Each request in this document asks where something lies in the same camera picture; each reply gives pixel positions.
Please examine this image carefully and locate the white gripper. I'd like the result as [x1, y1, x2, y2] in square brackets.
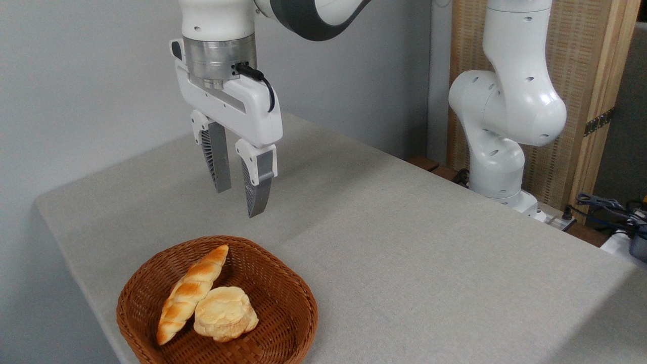
[170, 39, 284, 219]

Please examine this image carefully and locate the round pale bread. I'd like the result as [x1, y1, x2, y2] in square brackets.
[194, 286, 259, 343]

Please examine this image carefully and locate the long twisted bread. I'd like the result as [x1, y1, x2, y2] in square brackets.
[156, 245, 229, 346]

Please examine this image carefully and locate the brown wicker basket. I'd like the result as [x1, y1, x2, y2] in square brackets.
[116, 235, 319, 364]

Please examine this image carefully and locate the grey tablecloth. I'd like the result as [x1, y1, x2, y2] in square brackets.
[34, 111, 647, 364]

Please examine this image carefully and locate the metal screen hinge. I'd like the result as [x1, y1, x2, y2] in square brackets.
[584, 108, 615, 138]

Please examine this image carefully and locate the white board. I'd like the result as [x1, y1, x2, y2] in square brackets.
[599, 229, 647, 269]

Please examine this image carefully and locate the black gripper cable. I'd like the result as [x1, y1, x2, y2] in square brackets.
[235, 62, 276, 113]

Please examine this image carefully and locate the woven screen with wooden frame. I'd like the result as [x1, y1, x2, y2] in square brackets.
[447, 0, 641, 224]

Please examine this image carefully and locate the bundle of dark cables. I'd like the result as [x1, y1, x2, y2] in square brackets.
[569, 191, 647, 239]

